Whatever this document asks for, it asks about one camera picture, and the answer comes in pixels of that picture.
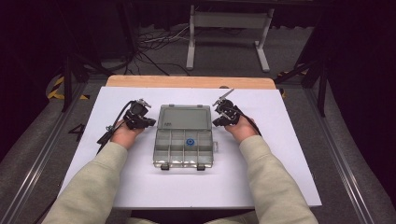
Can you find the person's right hand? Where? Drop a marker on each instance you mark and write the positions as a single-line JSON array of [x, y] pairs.
[[241, 130]]

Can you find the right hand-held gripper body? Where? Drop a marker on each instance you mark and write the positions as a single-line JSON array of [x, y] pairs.
[[229, 110]]

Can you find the white metal stand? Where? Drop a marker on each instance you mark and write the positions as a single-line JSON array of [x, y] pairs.
[[230, 20]]

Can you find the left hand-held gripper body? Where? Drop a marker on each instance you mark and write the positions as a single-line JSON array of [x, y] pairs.
[[136, 113]]

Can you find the clear plastic compartment box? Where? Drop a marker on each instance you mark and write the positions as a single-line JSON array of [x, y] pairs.
[[183, 149]]

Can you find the person's left hand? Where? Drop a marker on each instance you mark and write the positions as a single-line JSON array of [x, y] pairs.
[[126, 137]]

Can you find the yellow black floor tape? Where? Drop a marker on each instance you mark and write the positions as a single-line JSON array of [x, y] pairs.
[[54, 93]]

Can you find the wooden table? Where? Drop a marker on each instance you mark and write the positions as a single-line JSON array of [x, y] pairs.
[[186, 81]]

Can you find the metal floor rail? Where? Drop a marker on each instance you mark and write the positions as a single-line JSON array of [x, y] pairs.
[[339, 155], [34, 168]]

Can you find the white board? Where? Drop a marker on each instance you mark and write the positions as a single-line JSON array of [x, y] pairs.
[[193, 186]]

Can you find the black tripod stand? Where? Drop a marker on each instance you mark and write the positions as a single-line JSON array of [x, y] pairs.
[[67, 81], [322, 87]]

